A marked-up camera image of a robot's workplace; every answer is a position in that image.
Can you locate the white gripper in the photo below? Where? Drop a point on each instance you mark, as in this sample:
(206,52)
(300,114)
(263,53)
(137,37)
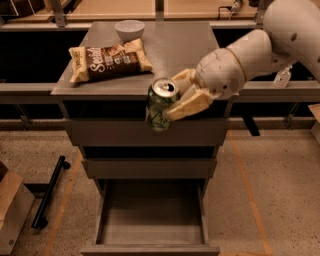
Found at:
(220,73)

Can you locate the green soda can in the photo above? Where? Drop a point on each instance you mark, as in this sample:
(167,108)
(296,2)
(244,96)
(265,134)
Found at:
(162,93)

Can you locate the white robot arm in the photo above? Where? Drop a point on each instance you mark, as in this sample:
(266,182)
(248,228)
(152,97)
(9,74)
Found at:
(290,34)

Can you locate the grey top drawer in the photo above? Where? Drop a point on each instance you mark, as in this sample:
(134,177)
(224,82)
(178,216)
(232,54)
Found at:
(90,132)

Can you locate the grey drawer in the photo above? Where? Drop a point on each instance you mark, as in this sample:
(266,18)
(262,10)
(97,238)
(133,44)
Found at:
(90,132)
(150,169)

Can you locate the grey drawer cabinet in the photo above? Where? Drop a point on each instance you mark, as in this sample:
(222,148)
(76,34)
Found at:
(170,47)

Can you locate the grey middle drawer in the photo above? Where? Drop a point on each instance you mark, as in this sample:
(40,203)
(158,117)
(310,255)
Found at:
(150,169)

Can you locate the open bottom drawer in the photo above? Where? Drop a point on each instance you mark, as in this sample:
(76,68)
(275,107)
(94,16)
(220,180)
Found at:
(151,218)

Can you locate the brown chip bag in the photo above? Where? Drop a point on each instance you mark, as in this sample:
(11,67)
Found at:
(99,63)

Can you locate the white bowl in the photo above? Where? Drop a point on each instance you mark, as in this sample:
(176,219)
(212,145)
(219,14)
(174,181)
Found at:
(129,30)

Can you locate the clear sanitizer bottle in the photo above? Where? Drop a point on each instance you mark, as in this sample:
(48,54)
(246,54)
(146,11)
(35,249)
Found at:
(283,77)

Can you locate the black metal bar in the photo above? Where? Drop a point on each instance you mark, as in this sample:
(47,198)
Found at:
(40,221)

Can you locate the cardboard box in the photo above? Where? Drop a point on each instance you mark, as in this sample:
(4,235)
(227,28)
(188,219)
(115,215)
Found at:
(15,203)

